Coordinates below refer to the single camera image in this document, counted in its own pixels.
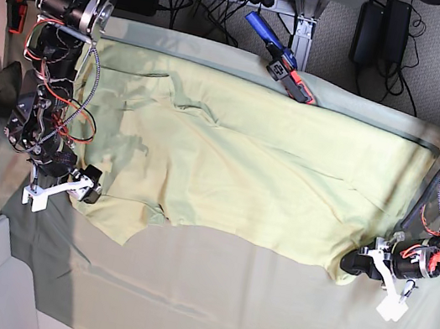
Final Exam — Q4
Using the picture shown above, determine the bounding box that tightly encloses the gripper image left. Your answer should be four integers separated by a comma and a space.
29, 147, 102, 205

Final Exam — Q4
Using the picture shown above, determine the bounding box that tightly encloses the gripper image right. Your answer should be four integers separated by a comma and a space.
339, 237, 395, 283

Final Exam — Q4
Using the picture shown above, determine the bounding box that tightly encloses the light yellow-green T-shirt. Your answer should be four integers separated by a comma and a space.
74, 40, 434, 285

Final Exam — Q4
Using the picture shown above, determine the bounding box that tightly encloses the robot arm image left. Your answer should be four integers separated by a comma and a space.
4, 0, 116, 204

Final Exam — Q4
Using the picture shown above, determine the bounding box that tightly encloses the black power brick left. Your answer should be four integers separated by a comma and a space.
116, 0, 160, 17

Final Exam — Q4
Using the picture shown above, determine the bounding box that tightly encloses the blue orange clamp left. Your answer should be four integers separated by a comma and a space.
6, 0, 34, 34

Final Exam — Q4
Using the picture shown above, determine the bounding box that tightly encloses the blue orange clamp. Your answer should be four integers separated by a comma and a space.
245, 11, 315, 105
6, 0, 34, 34

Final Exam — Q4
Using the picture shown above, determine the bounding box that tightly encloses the blue orange clamp centre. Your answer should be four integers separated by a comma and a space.
245, 11, 315, 105

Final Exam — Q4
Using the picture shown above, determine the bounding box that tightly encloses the black power adapter right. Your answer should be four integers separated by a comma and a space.
348, 1, 385, 66

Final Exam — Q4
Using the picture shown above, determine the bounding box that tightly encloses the black power adapter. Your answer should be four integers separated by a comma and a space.
380, 0, 412, 65
348, 1, 385, 66

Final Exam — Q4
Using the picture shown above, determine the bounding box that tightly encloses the aluminium frame post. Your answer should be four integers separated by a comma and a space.
279, 0, 329, 71

